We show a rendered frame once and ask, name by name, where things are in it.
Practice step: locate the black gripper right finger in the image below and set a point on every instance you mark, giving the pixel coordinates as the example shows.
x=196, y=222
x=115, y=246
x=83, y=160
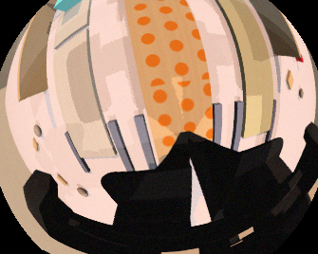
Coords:
x=219, y=169

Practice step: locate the orange flat block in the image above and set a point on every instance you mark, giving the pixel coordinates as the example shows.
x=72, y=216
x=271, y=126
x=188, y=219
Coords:
x=62, y=180

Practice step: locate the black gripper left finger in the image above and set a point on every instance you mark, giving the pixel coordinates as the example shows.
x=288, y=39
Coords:
x=172, y=180

